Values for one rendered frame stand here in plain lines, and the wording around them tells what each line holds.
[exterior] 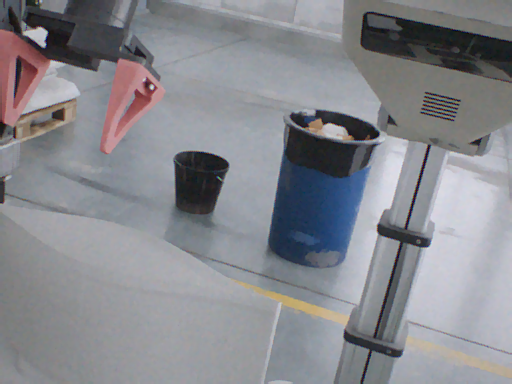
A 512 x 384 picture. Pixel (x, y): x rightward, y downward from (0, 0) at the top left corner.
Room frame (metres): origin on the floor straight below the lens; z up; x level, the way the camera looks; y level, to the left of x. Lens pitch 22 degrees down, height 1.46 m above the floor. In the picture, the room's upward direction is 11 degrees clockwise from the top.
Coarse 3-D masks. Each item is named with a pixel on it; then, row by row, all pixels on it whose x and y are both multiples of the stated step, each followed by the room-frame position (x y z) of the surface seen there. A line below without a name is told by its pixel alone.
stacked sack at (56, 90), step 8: (48, 80) 4.20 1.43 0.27; (56, 80) 4.23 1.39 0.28; (64, 80) 4.30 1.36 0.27; (40, 88) 4.02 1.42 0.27; (48, 88) 4.07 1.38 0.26; (56, 88) 4.11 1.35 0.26; (64, 88) 4.17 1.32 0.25; (72, 88) 4.24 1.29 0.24; (32, 96) 3.86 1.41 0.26; (40, 96) 3.92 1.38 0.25; (48, 96) 3.99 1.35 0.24; (56, 96) 4.06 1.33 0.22; (64, 96) 4.15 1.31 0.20; (72, 96) 4.24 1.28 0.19; (32, 104) 3.83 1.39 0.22; (40, 104) 3.90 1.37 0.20; (48, 104) 3.99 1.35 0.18; (24, 112) 3.78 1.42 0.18
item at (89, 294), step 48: (0, 240) 0.83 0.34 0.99; (48, 240) 0.86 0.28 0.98; (96, 240) 0.87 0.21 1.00; (144, 240) 0.85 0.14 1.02; (0, 288) 0.83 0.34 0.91; (48, 288) 0.76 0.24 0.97; (96, 288) 0.73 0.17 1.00; (144, 288) 0.73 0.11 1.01; (192, 288) 0.74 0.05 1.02; (240, 288) 0.76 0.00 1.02; (0, 336) 0.83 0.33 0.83; (48, 336) 0.76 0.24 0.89; (96, 336) 0.73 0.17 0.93; (144, 336) 0.73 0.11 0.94; (192, 336) 0.74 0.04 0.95; (240, 336) 0.74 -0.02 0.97
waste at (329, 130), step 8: (320, 120) 3.17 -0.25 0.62; (312, 128) 3.04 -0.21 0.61; (320, 128) 3.16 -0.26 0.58; (328, 128) 3.14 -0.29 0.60; (336, 128) 3.14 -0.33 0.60; (344, 128) 3.16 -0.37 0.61; (328, 136) 2.95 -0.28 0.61; (336, 136) 2.99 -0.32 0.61; (344, 136) 3.09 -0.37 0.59; (368, 136) 2.99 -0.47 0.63
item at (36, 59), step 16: (0, 32) 0.57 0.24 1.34; (48, 32) 0.61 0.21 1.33; (0, 48) 0.57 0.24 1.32; (16, 48) 0.57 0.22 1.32; (32, 48) 0.60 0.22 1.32; (48, 48) 0.61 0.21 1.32; (64, 48) 0.61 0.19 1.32; (0, 64) 0.56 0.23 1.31; (32, 64) 0.60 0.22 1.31; (48, 64) 0.62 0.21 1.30; (80, 64) 0.61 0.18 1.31; (96, 64) 0.61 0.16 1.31; (32, 80) 0.60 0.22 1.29; (16, 96) 0.58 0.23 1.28; (16, 112) 0.57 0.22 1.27
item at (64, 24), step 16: (80, 0) 0.58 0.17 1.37; (96, 0) 0.58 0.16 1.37; (112, 0) 0.59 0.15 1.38; (128, 0) 0.60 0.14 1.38; (32, 16) 0.58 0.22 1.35; (48, 16) 0.57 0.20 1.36; (64, 16) 0.57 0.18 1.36; (80, 16) 0.57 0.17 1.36; (96, 16) 0.57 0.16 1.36; (112, 16) 0.58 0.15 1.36; (128, 16) 0.60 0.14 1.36; (64, 32) 0.58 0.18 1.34; (128, 32) 0.56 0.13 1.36; (128, 48) 0.56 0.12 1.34; (144, 48) 0.58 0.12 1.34
